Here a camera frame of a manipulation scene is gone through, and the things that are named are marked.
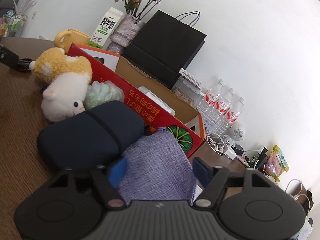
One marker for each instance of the white earphones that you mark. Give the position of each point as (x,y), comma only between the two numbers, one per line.
(217,142)

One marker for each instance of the white tin box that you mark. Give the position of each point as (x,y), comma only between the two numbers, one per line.
(209,125)

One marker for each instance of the red cardboard box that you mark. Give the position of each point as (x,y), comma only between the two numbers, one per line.
(187,124)

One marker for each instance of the white robot toy speaker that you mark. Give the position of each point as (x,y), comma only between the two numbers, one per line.
(235,134)

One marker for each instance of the yellow snack bag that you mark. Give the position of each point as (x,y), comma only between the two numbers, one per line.
(276,163)

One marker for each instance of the yellow white plush toy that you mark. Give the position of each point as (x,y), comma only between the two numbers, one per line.
(67,77)

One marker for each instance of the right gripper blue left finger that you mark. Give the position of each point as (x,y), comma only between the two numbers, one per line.
(117,171)

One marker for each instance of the wire storage rack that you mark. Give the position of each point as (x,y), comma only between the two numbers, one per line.
(12,24)

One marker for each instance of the clear snack container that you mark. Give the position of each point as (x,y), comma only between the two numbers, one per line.
(187,92)

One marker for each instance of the yellow ceramic mug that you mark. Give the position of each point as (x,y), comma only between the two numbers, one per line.
(64,39)

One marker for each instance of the purple fabric pouch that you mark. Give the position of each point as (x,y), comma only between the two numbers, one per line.
(157,169)

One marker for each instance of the dark navy pouch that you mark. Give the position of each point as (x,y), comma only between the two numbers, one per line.
(90,138)

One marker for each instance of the white green milk carton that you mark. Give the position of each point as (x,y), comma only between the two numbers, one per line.
(104,29)

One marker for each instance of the clear water bottle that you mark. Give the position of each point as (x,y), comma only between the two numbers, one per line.
(221,106)
(210,97)
(231,115)

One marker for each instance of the white flat box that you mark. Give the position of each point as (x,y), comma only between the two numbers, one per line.
(193,80)

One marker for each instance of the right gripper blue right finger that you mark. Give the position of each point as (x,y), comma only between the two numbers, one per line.
(202,171)

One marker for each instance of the purple textured vase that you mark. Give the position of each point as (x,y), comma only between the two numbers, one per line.
(124,33)

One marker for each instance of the black power adapter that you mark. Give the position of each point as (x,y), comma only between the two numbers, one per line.
(238,150)

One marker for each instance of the black paper shopping bag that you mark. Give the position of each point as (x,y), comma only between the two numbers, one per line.
(163,47)

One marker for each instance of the black phone stand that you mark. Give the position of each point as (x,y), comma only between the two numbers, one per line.
(260,158)

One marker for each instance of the white power adapter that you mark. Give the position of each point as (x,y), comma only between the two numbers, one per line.
(229,152)

